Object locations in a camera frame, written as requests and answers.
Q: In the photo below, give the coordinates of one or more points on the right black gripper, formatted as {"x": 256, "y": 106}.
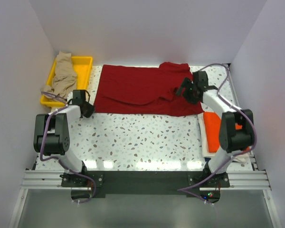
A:
{"x": 186, "y": 83}

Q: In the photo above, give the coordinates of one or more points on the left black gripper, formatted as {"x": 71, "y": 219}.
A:
{"x": 90, "y": 111}

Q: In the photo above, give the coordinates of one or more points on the dark red t shirt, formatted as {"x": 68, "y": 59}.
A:
{"x": 144, "y": 90}

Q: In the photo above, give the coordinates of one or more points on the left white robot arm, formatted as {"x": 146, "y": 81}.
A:
{"x": 51, "y": 134}

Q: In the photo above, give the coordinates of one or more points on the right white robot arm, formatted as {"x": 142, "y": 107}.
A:
{"x": 237, "y": 133}

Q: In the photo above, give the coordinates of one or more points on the orange folded t shirt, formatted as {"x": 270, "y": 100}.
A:
{"x": 212, "y": 133}

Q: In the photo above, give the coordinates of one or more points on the beige crumpled t shirt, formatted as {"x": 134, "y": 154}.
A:
{"x": 64, "y": 80}

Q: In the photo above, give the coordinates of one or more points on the yellow plastic tray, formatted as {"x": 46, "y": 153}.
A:
{"x": 82, "y": 65}

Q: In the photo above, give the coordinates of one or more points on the white folded t shirt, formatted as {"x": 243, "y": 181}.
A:
{"x": 203, "y": 140}

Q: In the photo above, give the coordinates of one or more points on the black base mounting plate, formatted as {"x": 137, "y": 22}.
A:
{"x": 129, "y": 183}

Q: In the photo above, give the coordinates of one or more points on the aluminium frame rail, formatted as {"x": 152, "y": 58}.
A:
{"x": 41, "y": 180}

